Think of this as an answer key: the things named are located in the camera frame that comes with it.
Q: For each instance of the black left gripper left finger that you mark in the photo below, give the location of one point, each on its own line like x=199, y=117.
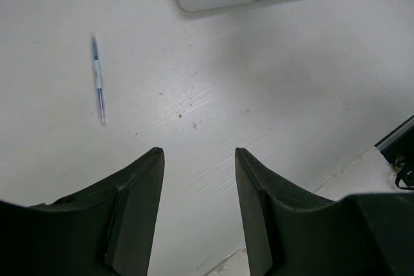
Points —
x=104, y=229

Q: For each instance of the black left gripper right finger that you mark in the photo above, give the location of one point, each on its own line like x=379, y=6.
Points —
x=291, y=231

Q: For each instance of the blue highlighter pen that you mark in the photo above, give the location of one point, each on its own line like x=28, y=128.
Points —
x=98, y=81

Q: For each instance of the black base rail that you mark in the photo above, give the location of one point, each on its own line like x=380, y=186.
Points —
x=397, y=149

